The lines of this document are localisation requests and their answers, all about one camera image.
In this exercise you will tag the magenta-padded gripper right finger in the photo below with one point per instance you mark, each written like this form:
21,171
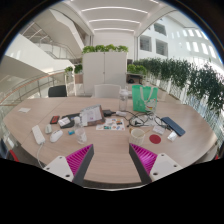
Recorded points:
165,165

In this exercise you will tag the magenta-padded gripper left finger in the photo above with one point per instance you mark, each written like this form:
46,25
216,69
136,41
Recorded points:
59,166

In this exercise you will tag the clear plastic water bottle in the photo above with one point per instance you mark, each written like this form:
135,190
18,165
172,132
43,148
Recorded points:
80,134

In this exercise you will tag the flat round red coaster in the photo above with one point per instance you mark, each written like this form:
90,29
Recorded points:
155,139

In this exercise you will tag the small white packet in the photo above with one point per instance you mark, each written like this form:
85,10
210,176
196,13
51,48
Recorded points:
172,136

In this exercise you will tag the white computer mouse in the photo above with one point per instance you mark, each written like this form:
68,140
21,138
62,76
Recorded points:
56,136

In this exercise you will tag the small blue object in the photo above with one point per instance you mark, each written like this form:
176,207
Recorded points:
71,132

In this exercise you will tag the white power strip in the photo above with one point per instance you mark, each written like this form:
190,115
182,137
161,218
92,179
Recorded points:
38,134

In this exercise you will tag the dark blue keyboard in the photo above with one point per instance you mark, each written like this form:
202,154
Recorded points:
173,126

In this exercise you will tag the white printed card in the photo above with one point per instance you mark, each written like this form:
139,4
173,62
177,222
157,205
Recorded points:
64,121

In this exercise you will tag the black notebook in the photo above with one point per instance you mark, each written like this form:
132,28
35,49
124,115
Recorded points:
74,116

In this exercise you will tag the open booklet with brown cover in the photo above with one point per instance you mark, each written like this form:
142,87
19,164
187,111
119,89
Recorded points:
91,115

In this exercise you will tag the colourful sticker sheet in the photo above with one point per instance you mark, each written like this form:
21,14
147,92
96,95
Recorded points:
110,124

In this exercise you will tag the white paper note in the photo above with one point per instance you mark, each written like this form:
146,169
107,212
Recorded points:
24,110

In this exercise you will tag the white power adapter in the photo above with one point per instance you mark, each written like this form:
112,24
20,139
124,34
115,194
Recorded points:
121,113

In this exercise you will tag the green tote bag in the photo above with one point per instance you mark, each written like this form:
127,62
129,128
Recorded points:
140,100

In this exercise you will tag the black power adapter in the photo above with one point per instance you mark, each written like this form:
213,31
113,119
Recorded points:
107,112

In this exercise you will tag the black office chair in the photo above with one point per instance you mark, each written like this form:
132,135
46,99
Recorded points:
57,91

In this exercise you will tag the tall clear tumbler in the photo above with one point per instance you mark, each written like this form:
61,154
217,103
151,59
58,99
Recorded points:
123,100

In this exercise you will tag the row of dark green trees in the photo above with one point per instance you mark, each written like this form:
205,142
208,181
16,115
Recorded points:
200,81

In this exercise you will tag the small potted plants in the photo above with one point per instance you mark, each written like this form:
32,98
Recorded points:
78,68

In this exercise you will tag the planter with green shrubs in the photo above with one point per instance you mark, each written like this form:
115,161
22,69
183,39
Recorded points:
136,69

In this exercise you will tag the white cabinet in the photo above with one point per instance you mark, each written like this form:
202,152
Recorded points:
104,70

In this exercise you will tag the bushy light green plants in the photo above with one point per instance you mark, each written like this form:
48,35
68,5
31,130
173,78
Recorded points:
105,48

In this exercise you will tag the ceiling light strips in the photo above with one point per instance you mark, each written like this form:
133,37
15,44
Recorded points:
113,20

